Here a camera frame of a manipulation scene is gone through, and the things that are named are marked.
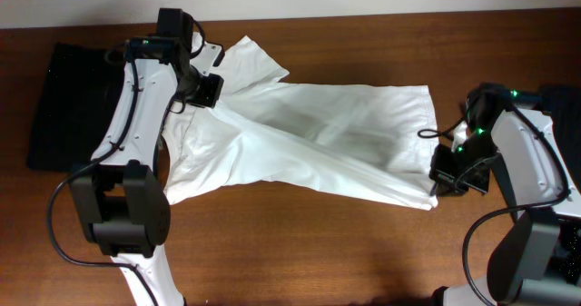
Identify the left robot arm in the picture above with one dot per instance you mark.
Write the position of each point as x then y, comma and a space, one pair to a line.
118, 198

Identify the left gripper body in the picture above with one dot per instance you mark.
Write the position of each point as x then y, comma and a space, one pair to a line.
209, 91

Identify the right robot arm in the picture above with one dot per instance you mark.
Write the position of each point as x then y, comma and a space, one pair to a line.
538, 260

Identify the dark green garment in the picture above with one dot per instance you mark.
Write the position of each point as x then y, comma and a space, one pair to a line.
538, 136

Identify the folded black garment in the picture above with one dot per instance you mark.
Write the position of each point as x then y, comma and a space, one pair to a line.
81, 89

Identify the white t-shirt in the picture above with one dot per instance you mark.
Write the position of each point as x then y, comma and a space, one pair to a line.
355, 140

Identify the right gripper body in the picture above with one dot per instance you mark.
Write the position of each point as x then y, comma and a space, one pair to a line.
452, 177

